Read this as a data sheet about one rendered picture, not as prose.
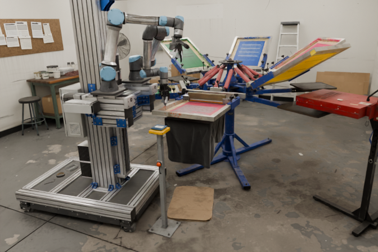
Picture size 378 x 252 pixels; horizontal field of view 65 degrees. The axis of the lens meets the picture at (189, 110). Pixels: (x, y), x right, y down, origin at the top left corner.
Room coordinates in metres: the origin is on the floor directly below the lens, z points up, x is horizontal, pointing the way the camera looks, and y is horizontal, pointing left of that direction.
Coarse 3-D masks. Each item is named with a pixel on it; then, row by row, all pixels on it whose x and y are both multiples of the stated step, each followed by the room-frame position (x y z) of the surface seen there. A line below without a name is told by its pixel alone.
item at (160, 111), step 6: (174, 102) 2.83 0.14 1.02; (180, 102) 2.94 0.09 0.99; (162, 108) 2.60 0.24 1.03; (168, 108) 2.70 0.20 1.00; (222, 108) 2.56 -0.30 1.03; (228, 108) 2.63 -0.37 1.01; (156, 114) 2.48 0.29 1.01; (162, 114) 2.45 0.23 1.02; (168, 114) 2.43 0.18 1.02; (174, 114) 2.40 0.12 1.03; (180, 114) 2.38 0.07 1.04; (186, 114) 2.36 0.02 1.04; (192, 114) 2.35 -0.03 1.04; (198, 114) 2.35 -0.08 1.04; (216, 114) 2.34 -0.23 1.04; (222, 114) 2.46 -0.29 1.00; (210, 120) 2.27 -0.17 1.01
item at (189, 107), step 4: (184, 104) 2.89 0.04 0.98; (188, 104) 2.89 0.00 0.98; (192, 104) 2.89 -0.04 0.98; (196, 104) 2.89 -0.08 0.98; (200, 104) 2.89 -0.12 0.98; (204, 104) 2.89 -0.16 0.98; (176, 108) 2.72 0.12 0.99; (180, 108) 2.72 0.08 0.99; (184, 108) 2.72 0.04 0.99; (188, 108) 2.72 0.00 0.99; (192, 108) 2.72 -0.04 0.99; (196, 108) 2.71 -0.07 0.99; (188, 112) 2.54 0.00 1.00
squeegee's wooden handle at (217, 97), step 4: (188, 92) 3.00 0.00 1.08; (192, 92) 2.99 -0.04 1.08; (192, 96) 2.97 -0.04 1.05; (196, 96) 2.96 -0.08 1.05; (200, 96) 2.94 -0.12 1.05; (204, 96) 2.92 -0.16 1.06; (208, 96) 2.90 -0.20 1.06; (212, 96) 2.89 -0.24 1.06; (216, 96) 2.87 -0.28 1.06; (220, 96) 2.85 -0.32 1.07; (224, 96) 2.83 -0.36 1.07; (212, 100) 2.88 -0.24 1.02; (216, 100) 2.87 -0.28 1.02; (220, 100) 2.85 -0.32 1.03
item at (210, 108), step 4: (208, 104) 2.89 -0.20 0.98; (212, 104) 2.89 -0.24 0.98; (216, 104) 2.88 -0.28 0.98; (200, 108) 2.71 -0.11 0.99; (204, 108) 2.71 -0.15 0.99; (208, 108) 2.71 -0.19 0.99; (212, 108) 2.71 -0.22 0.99; (216, 108) 2.71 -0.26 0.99; (220, 108) 2.71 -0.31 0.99; (192, 112) 2.54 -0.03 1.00; (196, 112) 2.54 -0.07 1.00; (208, 112) 2.54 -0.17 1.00; (212, 112) 2.54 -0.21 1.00
